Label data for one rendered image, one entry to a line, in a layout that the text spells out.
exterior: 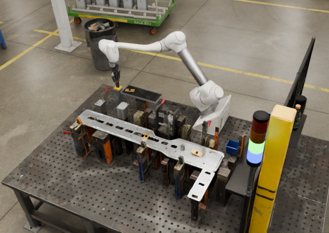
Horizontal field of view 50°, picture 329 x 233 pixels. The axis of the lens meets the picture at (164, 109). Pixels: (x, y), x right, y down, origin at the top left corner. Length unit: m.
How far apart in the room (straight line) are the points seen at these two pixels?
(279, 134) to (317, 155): 1.75
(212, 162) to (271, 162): 0.99
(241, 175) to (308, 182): 0.72
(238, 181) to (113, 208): 1.00
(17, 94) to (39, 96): 0.35
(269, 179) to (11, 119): 3.99
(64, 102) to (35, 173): 2.10
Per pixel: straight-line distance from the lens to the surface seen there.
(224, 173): 2.65
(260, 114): 1.55
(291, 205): 3.02
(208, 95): 3.27
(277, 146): 1.79
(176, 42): 3.20
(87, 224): 3.12
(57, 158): 3.43
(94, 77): 5.71
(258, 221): 2.26
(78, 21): 7.50
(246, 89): 5.32
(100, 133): 3.06
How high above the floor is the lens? 3.05
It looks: 39 degrees down
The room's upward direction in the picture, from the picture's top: 3 degrees counter-clockwise
